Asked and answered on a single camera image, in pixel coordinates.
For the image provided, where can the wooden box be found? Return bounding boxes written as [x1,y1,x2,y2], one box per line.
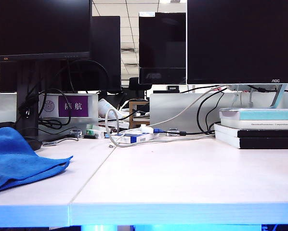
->
[129,101,151,129]

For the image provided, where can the white plastic bag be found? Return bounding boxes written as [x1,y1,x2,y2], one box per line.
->
[98,98,122,120]

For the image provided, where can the thick black-spine book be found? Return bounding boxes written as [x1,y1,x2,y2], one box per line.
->
[215,131,288,150]

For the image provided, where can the blue microfibre rag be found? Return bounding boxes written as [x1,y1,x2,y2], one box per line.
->
[0,127,74,195]

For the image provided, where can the grey-white cable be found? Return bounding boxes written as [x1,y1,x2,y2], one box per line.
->
[105,84,229,148]

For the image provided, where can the teal-spine book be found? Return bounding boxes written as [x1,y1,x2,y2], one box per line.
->
[218,107,288,121]

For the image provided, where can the green and white box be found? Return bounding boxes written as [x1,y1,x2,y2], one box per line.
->
[85,124,106,139]

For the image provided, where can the white-framed AOC monitor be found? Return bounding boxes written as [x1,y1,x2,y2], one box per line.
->
[186,0,288,85]

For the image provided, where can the pale teal monitor stand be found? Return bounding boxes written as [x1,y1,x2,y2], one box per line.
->
[227,84,288,109]

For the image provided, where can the black computer mouse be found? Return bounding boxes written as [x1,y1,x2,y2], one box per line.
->
[26,137,43,152]

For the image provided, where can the purple name sign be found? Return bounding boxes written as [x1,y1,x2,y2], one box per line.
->
[58,95,89,117]

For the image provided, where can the black cable bundle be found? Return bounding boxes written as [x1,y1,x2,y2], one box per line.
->
[15,59,110,141]

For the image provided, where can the black cable with ferrite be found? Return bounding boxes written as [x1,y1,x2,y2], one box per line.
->
[167,87,228,135]

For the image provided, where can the black cable with plug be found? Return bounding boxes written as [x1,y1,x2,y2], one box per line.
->
[247,84,288,99]

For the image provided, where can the black monitor stand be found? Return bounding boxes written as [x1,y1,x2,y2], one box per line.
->
[13,60,70,143]

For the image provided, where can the black office chair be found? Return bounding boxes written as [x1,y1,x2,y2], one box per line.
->
[129,77,152,98]

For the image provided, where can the black monitor with orange logo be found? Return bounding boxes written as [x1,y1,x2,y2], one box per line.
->
[0,0,92,63]

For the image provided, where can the blue and white box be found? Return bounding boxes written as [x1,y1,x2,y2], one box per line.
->
[110,132,159,145]

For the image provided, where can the black AOC monitor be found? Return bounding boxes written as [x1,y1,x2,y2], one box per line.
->
[138,12,187,85]

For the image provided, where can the grey desk partition panel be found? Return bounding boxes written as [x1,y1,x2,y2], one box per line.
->
[150,93,288,133]

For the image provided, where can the thin black cable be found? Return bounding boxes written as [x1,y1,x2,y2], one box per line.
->
[205,92,225,132]

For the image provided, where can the white-spine book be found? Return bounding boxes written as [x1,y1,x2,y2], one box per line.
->
[220,119,288,130]

